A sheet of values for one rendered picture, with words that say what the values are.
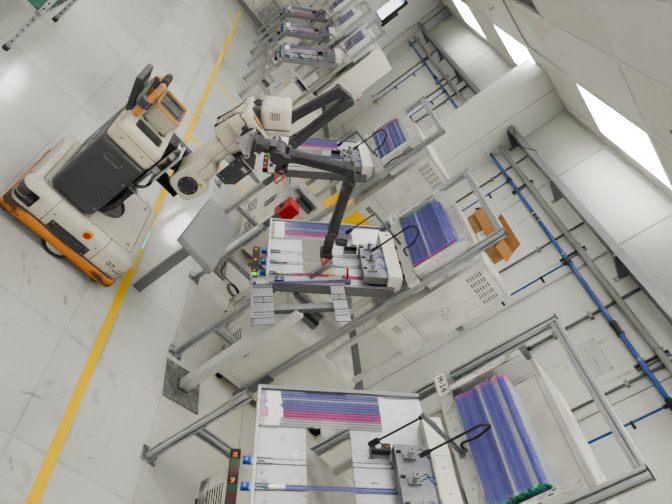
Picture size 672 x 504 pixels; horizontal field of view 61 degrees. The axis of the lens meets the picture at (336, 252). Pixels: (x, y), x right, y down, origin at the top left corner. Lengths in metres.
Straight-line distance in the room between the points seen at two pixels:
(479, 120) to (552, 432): 4.40
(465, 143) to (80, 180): 4.37
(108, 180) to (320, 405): 1.46
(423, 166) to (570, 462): 2.71
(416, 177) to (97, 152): 2.47
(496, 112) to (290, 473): 4.83
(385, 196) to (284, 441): 2.61
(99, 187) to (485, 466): 2.11
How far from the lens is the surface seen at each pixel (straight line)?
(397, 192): 4.52
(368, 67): 7.52
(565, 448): 2.37
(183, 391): 3.34
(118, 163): 2.90
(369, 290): 3.16
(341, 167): 2.80
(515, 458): 2.20
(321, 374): 3.56
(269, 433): 2.38
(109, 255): 3.11
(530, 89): 6.39
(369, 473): 2.33
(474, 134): 6.37
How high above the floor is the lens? 1.99
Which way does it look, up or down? 17 degrees down
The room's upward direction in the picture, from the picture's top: 56 degrees clockwise
